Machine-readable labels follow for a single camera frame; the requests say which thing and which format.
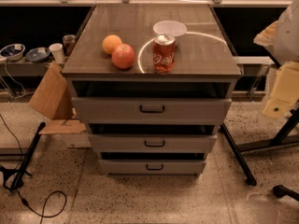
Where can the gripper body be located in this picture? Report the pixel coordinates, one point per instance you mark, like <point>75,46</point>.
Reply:
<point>288,37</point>

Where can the grey drawer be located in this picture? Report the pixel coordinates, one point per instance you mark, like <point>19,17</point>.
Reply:
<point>161,143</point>
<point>149,167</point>
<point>180,111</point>

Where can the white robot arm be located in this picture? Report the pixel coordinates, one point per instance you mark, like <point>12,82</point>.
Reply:
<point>282,37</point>

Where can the grey drawer cabinet wooden top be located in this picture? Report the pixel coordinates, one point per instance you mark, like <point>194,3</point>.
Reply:
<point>204,68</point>

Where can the grey bottom drawer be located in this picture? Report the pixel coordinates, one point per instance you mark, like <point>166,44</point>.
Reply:
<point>149,167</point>

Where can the grey top drawer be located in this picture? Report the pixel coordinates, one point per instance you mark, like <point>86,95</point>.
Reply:
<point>180,111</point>

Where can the black stand right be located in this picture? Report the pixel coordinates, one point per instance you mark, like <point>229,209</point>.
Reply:
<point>282,138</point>

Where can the black stand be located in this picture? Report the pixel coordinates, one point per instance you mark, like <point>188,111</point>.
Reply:
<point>282,138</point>
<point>12,178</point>

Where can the black caster foot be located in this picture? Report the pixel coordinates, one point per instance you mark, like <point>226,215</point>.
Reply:
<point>281,191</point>

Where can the white plastic bowl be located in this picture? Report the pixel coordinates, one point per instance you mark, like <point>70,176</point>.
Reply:
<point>173,28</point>

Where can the red cola can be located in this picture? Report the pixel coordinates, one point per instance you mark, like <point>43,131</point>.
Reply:
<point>163,53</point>

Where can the red apple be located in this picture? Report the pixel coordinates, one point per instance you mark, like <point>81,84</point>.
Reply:
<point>123,56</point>

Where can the orange fruit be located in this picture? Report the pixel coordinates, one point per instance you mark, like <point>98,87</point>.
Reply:
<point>110,42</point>

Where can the dark glass jar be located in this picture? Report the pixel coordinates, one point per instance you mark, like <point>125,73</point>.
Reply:
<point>69,42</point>

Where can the brown cardboard box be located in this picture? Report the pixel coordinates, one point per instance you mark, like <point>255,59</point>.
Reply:
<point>52,99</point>

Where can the white paper cup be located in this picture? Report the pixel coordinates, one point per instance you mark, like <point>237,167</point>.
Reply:
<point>57,51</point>

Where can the blue bowl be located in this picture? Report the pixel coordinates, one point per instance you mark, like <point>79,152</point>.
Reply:
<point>38,55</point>

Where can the white rimmed bowl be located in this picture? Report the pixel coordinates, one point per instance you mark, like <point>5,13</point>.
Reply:
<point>13,52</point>

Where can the black stand left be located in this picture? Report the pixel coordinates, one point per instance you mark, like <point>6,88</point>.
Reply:
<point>12,178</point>

